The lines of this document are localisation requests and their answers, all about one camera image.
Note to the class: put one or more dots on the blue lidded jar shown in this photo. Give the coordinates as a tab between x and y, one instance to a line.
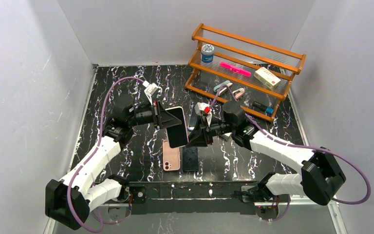
207	53

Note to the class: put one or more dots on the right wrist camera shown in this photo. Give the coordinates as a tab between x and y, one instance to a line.
203	111

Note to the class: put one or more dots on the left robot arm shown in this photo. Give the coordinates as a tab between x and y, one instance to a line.
71	199

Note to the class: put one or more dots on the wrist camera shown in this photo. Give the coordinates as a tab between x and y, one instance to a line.
150	89
203	111

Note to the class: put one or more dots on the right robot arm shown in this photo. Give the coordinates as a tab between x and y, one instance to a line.
317	173

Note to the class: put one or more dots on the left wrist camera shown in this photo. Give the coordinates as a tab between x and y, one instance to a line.
150	89

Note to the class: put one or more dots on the pink stapler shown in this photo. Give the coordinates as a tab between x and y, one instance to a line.
238	93

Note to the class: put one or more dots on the pink highlighter pen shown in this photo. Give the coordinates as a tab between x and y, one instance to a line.
235	69

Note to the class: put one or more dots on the orange wooden shelf rack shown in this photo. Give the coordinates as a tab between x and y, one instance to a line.
247	54

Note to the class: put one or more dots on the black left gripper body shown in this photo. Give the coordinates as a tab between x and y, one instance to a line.
156	114

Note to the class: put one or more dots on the pink phone case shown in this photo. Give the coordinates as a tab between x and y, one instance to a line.
171	157

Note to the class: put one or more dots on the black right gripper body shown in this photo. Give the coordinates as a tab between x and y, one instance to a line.
208	129

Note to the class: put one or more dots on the teal and white stapler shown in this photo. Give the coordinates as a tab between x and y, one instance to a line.
222	87

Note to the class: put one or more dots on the white red carton box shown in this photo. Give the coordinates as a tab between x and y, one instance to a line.
267	78

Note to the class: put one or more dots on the bare black phone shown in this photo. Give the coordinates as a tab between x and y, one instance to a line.
190	159

